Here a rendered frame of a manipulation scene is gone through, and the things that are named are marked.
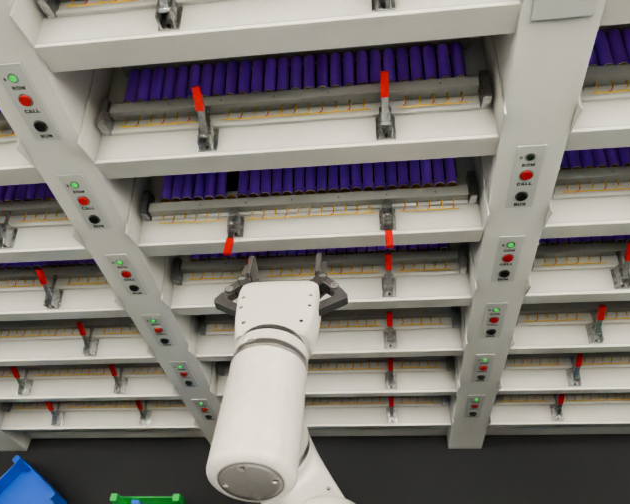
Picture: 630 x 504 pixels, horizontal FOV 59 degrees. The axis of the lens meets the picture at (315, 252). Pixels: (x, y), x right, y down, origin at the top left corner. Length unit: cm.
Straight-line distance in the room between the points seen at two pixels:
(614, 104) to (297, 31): 46
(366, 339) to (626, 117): 69
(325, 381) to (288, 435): 90
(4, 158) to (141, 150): 23
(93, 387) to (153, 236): 67
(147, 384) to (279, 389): 102
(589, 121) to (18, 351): 130
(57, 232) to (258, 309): 56
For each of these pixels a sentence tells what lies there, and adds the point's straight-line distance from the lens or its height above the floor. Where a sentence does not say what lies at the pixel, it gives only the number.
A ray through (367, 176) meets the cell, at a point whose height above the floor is 97.
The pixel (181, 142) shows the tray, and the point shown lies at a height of 112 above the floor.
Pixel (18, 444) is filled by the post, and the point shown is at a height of 5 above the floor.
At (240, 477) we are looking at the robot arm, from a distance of 54.
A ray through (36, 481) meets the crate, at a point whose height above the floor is 0.
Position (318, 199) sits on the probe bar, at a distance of 96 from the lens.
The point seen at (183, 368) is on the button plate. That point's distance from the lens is 138.
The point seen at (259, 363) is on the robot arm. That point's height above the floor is 113.
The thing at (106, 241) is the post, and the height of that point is 94.
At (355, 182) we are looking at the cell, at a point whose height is 97.
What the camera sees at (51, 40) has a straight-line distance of 83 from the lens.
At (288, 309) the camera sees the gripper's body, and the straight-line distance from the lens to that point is 65.
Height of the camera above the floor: 161
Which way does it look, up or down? 48 degrees down
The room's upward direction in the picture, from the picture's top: 10 degrees counter-clockwise
